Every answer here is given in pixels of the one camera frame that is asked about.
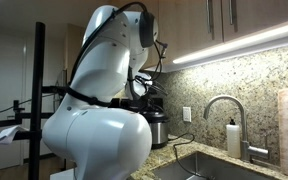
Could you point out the stainless steel cooker machine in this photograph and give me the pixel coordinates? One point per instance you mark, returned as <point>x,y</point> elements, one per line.
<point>159,133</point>

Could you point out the brown wooden wall cabinets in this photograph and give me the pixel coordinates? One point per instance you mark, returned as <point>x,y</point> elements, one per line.
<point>184,23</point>

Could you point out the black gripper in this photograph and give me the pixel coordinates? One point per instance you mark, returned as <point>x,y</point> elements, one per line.
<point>152,104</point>

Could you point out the under-cabinet light strip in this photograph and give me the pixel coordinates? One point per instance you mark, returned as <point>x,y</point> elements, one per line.
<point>244,43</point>

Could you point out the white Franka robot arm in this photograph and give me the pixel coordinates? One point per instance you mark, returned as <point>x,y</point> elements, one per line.
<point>100,140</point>

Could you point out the white soap dispenser bottle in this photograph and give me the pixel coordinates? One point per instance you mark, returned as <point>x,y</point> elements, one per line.
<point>233,140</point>

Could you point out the black pot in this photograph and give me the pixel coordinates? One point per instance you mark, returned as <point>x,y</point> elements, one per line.
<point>157,116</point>

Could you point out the white double wall outlet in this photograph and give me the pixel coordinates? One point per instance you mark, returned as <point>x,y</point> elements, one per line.
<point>187,114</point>

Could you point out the brushed steel kitchen faucet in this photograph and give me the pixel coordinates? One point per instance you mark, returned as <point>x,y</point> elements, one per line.
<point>240,110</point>

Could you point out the stainless steel sink basin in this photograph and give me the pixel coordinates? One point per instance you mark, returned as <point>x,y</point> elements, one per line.
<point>184,168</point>

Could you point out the black camera stand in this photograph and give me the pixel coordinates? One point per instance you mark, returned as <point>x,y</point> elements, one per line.
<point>37,66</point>

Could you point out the white paper tag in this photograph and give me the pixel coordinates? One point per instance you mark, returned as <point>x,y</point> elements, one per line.
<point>7,135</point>

